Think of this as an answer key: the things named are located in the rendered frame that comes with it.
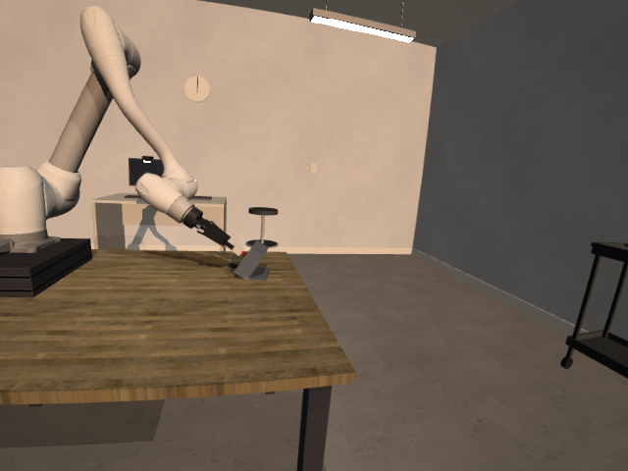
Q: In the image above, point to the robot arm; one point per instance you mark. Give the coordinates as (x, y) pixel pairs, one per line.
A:
(28, 197)

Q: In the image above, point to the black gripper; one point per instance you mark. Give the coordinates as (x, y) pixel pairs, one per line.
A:
(194, 219)

